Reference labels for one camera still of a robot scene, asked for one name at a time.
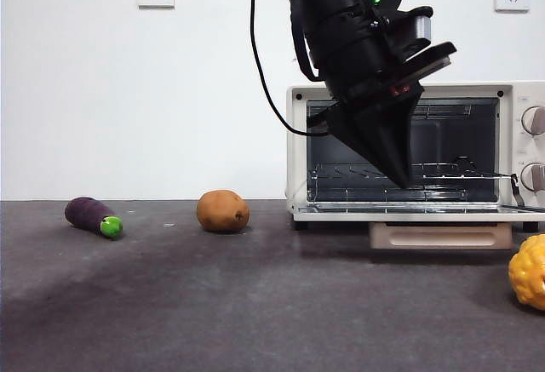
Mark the glass oven door with handle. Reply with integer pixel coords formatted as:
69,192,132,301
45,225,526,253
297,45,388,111
293,174,545,250

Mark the brown potato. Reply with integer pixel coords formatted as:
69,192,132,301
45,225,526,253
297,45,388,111
196,189,250,233

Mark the cream Toshiba toaster oven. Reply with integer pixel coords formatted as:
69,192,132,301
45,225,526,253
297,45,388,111
284,81,545,232

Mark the beige oven knob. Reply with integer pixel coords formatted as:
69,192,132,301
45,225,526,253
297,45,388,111
522,106,545,136
519,163,545,192

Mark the bumpy yellow pumpkin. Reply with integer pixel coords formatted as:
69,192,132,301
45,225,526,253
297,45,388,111
508,233,545,310

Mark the purple eggplant with green stem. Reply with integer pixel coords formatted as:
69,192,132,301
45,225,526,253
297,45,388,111
64,196,124,240

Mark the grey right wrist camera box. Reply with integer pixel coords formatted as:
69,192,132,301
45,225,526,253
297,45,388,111
395,5,434,49

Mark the metal wire oven rack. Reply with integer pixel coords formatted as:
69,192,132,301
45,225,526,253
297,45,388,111
307,161,519,182

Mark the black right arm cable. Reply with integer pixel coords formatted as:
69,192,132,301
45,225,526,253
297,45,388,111
249,0,331,137

